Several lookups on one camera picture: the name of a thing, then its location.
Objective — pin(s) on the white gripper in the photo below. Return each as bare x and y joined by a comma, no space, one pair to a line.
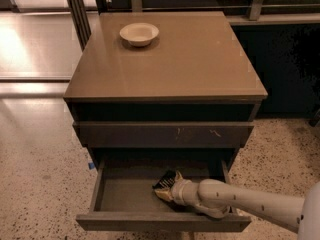
178,191

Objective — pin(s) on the black rxbar chocolate bar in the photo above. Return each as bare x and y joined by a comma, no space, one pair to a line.
166,181

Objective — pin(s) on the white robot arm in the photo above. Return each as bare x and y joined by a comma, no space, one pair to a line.
214,198

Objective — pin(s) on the open middle drawer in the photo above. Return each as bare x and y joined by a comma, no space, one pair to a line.
123,200

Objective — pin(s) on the grey drawer cabinet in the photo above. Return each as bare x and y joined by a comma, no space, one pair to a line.
194,71

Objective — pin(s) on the closed top drawer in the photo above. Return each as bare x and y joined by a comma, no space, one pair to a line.
163,134

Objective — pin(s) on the blue tape piece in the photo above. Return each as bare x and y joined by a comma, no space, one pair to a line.
91,165

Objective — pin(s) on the white ceramic bowl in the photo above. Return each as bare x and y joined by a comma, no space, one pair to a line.
139,34

